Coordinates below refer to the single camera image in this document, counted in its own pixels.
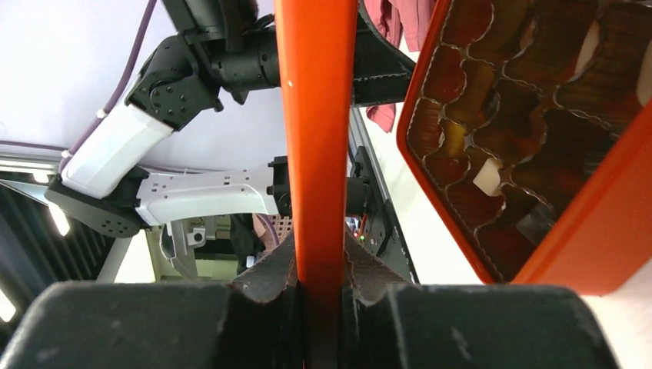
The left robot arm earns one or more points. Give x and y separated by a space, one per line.
228 46

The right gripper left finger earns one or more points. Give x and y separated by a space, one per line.
245 323

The orange box lid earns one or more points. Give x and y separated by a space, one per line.
316 51

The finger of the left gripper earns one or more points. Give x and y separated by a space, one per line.
381 72

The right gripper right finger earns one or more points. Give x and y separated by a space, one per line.
393 323

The pink cloth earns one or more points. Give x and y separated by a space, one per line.
399 20

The orange chocolate box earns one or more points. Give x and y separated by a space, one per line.
527 124

